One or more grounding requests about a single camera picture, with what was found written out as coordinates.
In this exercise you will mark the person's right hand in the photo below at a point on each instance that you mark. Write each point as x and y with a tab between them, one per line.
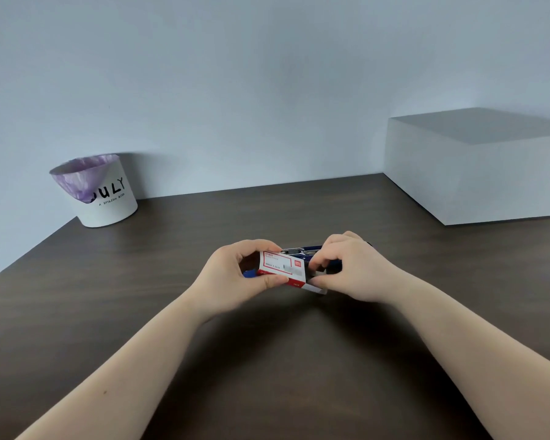
362	270

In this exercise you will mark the person's left hand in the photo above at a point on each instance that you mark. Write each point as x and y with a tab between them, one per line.
222	279

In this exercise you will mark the person's right thumb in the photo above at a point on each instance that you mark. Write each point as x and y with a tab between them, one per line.
325	281

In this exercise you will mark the person's right middle finger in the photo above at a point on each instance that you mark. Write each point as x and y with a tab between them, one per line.
346	236

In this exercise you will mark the person's left thumb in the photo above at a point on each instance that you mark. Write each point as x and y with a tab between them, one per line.
268	280

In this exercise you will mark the red and white staple box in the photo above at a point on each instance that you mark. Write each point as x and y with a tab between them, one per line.
284	268

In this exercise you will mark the person's right forearm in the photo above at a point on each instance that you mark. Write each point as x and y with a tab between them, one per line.
467	357

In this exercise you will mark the person's left forearm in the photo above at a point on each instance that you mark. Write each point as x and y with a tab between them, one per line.
114	366

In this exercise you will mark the blue stapler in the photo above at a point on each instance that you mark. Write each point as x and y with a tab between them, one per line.
302	251

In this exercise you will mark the large white box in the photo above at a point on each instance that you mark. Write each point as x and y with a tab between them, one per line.
476	164

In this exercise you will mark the white trash bin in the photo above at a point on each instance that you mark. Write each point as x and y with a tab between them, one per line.
101	192

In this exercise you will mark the purple bin liner bag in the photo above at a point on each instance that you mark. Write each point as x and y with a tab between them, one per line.
83	178

